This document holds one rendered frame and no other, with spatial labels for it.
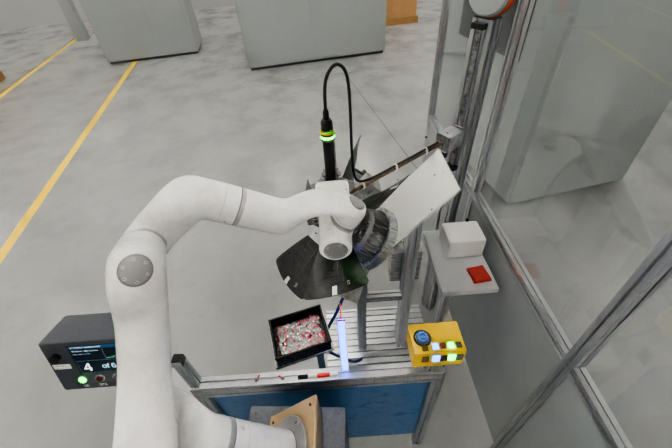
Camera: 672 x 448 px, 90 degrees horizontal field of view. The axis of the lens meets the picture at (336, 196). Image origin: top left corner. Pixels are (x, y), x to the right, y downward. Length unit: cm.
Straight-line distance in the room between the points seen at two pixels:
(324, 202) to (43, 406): 239
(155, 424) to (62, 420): 191
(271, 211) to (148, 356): 38
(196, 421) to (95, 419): 168
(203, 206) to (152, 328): 26
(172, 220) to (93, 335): 52
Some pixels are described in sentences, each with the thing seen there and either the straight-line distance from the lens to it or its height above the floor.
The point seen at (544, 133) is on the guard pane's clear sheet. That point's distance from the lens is 133.
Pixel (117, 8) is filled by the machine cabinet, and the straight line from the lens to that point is 837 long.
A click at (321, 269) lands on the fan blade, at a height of 118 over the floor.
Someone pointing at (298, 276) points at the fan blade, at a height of 97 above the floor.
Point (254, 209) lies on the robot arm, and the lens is 77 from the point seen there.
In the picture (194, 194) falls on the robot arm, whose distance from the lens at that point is 75.
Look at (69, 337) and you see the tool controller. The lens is 125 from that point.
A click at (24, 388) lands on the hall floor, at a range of 303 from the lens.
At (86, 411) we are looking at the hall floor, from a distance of 271.
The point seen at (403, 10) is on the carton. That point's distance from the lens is 928.
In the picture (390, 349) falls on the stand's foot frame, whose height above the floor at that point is 7.
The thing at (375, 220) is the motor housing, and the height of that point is 119.
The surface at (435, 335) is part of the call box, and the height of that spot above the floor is 107.
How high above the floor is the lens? 211
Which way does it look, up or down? 40 degrees down
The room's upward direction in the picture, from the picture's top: 4 degrees counter-clockwise
